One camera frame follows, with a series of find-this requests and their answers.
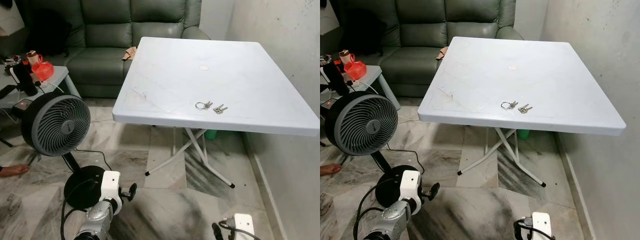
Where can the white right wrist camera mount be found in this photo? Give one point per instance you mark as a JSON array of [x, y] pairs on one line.
[[541, 225], [244, 226]]

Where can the green plastic container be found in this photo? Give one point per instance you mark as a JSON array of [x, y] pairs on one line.
[[210, 134], [523, 134]]

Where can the black device with red light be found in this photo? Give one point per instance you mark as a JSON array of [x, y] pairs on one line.
[[329, 104], [21, 106]]

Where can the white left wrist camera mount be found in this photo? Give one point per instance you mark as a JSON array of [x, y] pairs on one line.
[[410, 185], [110, 185]]

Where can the person's bare foot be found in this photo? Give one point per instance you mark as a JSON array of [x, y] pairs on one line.
[[14, 170], [330, 169]]

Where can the brown cloth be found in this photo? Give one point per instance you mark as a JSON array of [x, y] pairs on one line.
[[130, 53], [442, 53]]

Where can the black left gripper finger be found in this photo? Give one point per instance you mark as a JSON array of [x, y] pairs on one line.
[[436, 188], [133, 189]]

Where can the green leather sofa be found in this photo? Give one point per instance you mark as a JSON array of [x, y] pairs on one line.
[[107, 62], [415, 62]]

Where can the black grey floor fan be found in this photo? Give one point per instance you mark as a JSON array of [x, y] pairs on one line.
[[362, 125], [57, 125]]

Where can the brown white cup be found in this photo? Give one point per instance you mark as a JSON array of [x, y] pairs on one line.
[[34, 58], [345, 56]]

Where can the red plastic jug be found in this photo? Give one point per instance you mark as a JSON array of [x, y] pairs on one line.
[[356, 70], [43, 71]]

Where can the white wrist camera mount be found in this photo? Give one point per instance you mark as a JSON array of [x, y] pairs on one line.
[[244, 226], [410, 185], [110, 185], [541, 225]]

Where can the small grey side table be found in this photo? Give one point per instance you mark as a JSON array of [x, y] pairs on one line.
[[372, 74], [57, 75]]

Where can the black bag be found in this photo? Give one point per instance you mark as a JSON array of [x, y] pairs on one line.
[[50, 32], [365, 32]]

